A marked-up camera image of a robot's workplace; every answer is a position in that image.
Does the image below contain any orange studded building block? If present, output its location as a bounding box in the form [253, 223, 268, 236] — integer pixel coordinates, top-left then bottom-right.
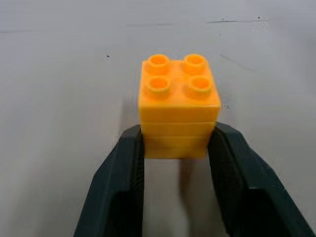
[137, 53, 222, 159]

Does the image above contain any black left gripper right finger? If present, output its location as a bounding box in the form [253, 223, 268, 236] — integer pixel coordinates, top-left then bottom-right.
[206, 121, 316, 237]

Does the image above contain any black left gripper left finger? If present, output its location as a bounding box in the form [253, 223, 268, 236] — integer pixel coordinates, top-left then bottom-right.
[73, 124, 147, 237]

